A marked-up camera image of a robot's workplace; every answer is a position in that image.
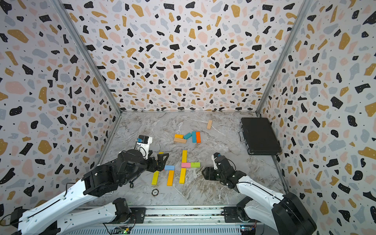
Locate black briefcase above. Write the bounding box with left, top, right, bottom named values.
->
left=238, top=117, right=282, bottom=156

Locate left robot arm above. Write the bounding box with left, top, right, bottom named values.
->
left=8, top=149, right=169, bottom=235

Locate tan wooden block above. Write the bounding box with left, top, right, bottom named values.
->
left=174, top=138, right=187, bottom=144

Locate lime yellow block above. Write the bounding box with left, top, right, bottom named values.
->
left=151, top=171, right=159, bottom=186

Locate aluminium front rail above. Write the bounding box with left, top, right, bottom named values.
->
left=64, top=205, right=307, bottom=227

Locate orange-yellow small block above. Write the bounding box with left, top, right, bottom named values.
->
left=174, top=134, right=184, bottom=139

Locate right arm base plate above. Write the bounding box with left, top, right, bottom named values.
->
left=221, top=206, right=259, bottom=223

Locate orange block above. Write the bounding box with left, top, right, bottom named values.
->
left=196, top=132, right=201, bottom=143

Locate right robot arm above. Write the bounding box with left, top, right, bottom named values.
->
left=202, top=153, right=317, bottom=235

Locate circuit board with leds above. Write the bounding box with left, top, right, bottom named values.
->
left=113, top=227, right=131, bottom=235

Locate pink block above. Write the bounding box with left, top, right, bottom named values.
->
left=181, top=163, right=192, bottom=168

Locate tan block upper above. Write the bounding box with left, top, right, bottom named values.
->
left=207, top=120, right=212, bottom=130

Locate green block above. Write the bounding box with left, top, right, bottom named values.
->
left=191, top=162, right=201, bottom=168

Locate teal block tilted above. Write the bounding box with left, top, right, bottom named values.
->
left=183, top=133, right=192, bottom=140

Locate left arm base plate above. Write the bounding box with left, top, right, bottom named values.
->
left=126, top=207, right=146, bottom=226

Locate light blue block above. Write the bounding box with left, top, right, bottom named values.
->
left=164, top=165, right=175, bottom=171

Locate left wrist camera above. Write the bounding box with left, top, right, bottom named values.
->
left=135, top=135, right=153, bottom=160

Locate teal block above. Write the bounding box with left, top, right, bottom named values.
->
left=183, top=133, right=192, bottom=140
left=192, top=132, right=197, bottom=143

